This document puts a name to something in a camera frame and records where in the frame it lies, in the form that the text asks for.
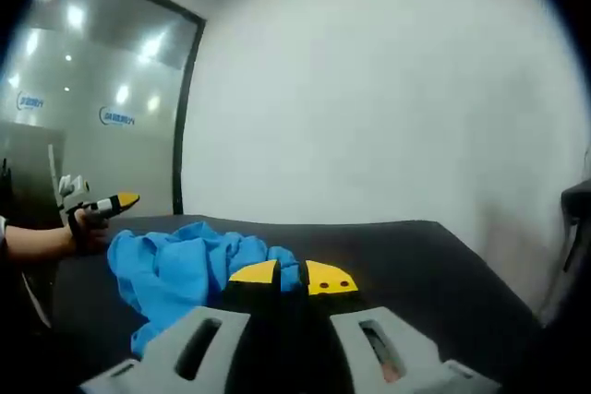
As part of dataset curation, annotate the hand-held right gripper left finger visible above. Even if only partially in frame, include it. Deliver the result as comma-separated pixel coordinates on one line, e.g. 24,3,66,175
78,258,282,394

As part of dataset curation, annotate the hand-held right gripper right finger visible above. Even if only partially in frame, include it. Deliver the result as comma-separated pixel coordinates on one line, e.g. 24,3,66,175
299,259,502,394

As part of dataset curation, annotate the blue cloth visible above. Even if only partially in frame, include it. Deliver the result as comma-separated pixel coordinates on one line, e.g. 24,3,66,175
106,221,299,358

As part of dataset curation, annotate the person's left hand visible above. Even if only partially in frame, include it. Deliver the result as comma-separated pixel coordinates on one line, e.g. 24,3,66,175
67,208,112,257

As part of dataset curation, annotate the black framed glass partition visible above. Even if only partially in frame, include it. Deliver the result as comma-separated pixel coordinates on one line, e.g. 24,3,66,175
0,0,207,229

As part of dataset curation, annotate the dark chair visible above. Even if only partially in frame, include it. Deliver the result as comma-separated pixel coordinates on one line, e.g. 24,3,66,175
539,180,591,326

